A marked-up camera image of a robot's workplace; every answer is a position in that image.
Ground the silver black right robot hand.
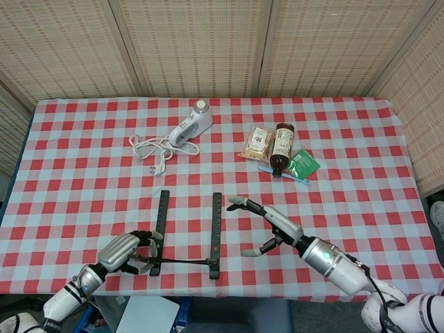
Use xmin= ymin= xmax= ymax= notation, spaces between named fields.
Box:
xmin=225 ymin=195 xmax=303 ymax=258

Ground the blue plastic crate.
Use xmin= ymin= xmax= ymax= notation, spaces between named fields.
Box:
xmin=83 ymin=296 xmax=194 ymax=333

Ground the woven bamboo screen panel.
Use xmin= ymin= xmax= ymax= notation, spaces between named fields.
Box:
xmin=0 ymin=81 xmax=35 ymax=178
xmin=109 ymin=0 xmax=275 ymax=99
xmin=0 ymin=0 xmax=143 ymax=105
xmin=367 ymin=0 xmax=444 ymax=198
xmin=258 ymin=0 xmax=441 ymax=99

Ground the white power cord with plug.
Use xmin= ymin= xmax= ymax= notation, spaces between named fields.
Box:
xmin=128 ymin=134 xmax=201 ymax=177

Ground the white shoe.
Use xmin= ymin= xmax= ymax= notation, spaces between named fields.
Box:
xmin=429 ymin=200 xmax=444 ymax=242

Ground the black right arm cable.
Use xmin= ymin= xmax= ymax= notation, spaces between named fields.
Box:
xmin=346 ymin=255 xmax=400 ymax=333

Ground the flat white board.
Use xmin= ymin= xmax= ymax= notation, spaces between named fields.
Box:
xmin=116 ymin=296 xmax=180 ymax=333

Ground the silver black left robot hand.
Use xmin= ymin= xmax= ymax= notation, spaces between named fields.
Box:
xmin=96 ymin=229 xmax=164 ymax=277

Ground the brown labelled bottle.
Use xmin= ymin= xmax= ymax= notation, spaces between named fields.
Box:
xmin=269 ymin=121 xmax=296 ymax=178

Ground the white handheld electric appliance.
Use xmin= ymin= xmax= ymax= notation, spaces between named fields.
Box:
xmin=168 ymin=99 xmax=213 ymax=146

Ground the black folding laptop stand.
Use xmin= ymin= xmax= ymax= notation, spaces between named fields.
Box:
xmin=130 ymin=189 xmax=223 ymax=281

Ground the light blue toothbrush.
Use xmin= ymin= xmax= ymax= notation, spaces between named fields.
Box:
xmin=258 ymin=165 xmax=312 ymax=187

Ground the red white checkered tablecloth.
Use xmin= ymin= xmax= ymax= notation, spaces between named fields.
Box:
xmin=0 ymin=96 xmax=440 ymax=308

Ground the clear snack packet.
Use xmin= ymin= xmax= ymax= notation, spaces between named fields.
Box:
xmin=237 ymin=126 xmax=277 ymax=163

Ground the green foil sachet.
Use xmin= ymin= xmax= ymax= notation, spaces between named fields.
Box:
xmin=287 ymin=148 xmax=320 ymax=181

